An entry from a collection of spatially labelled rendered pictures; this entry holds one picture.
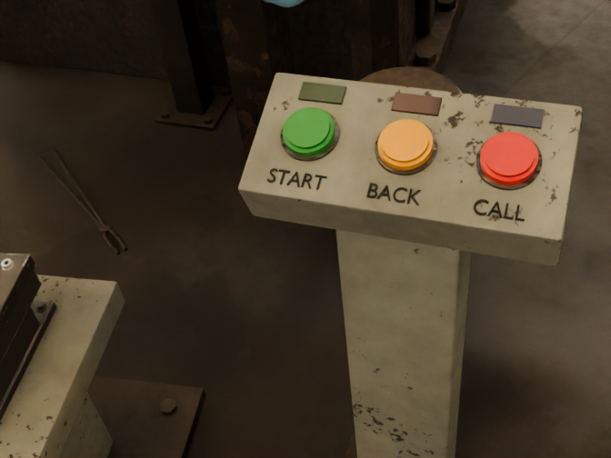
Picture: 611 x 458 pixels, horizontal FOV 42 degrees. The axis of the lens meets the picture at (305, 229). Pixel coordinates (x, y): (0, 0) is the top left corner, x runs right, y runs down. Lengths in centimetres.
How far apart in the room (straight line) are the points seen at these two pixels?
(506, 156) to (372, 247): 13
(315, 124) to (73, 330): 43
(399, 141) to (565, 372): 69
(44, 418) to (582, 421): 70
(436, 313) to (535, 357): 56
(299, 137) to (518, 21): 132
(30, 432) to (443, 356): 42
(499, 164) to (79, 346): 52
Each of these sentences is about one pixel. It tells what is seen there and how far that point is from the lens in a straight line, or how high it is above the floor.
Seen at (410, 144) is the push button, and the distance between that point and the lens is 59.
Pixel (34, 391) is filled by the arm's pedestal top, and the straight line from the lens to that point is 90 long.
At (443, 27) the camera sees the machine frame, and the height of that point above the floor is 7.
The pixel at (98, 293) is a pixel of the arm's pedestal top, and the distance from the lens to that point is 96.
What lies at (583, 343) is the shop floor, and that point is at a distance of 125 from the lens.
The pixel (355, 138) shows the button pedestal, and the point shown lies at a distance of 61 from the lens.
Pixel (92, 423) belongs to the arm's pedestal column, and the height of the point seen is 11.
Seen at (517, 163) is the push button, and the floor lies 61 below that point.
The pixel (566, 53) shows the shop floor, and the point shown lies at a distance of 180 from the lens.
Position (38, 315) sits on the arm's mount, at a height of 31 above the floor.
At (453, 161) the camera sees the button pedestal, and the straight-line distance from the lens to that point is 60.
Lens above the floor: 99
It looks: 46 degrees down
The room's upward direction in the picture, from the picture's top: 8 degrees counter-clockwise
